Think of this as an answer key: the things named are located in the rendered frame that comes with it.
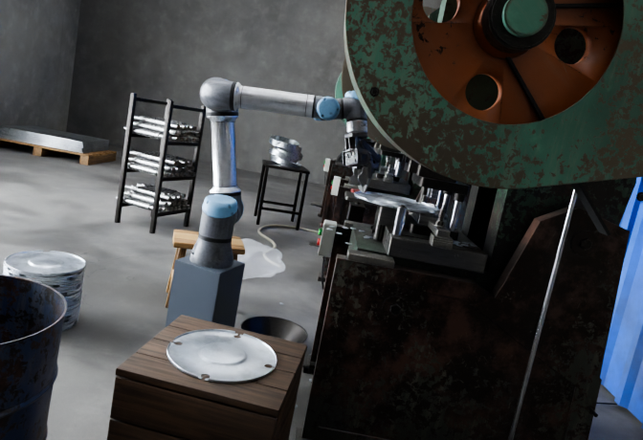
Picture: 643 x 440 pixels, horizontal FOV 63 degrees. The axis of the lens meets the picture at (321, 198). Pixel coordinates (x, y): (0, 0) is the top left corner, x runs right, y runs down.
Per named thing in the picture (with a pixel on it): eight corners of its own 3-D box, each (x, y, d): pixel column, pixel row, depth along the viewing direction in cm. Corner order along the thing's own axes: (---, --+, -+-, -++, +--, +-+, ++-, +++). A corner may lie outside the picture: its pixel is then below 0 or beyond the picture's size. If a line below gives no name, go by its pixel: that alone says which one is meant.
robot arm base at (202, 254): (181, 259, 181) (185, 231, 179) (204, 252, 195) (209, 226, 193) (218, 271, 176) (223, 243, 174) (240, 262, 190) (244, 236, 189)
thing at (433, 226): (432, 246, 155) (439, 212, 154) (422, 234, 172) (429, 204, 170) (452, 250, 155) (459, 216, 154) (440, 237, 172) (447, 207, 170)
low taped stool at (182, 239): (163, 308, 249) (173, 241, 244) (165, 291, 272) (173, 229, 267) (234, 314, 259) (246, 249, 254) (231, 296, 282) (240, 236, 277)
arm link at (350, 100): (342, 96, 194) (365, 95, 194) (343, 125, 193) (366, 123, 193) (342, 90, 187) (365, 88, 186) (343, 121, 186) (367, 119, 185)
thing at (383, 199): (387, 194, 199) (388, 192, 199) (453, 213, 180) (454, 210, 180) (336, 191, 178) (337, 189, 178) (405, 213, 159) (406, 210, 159)
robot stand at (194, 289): (157, 380, 186) (174, 259, 180) (186, 361, 203) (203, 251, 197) (200, 397, 181) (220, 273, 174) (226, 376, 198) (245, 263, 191)
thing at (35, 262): (1, 274, 192) (2, 272, 192) (7, 251, 217) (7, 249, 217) (87, 275, 205) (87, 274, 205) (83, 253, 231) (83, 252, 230)
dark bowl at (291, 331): (232, 353, 217) (234, 337, 216) (244, 325, 247) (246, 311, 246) (302, 366, 217) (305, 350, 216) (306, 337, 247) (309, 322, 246)
